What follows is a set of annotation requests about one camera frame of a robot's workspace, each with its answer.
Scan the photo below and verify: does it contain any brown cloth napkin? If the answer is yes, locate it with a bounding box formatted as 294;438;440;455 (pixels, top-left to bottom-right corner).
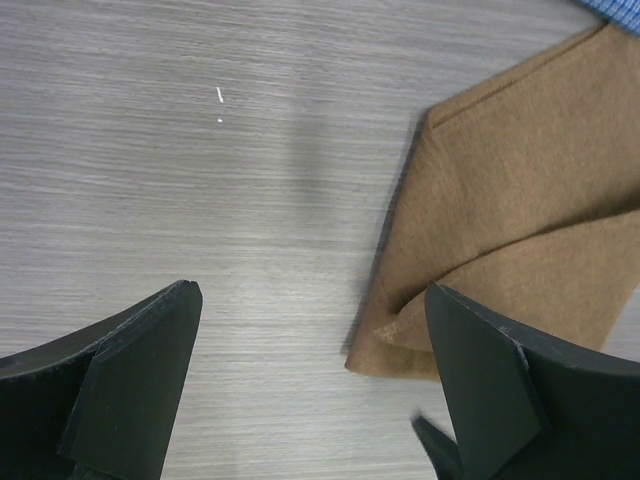
345;25;639;380

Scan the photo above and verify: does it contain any blue checkered cloth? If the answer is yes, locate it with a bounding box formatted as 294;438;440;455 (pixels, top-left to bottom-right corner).
577;0;640;37

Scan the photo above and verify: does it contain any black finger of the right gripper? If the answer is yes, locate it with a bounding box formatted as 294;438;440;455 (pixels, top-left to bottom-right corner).
411;414;463;480

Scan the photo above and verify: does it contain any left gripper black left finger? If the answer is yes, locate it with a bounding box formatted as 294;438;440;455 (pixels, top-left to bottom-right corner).
1;280;202;479

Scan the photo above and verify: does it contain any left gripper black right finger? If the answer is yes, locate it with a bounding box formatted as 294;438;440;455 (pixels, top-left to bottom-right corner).
425;285;639;479

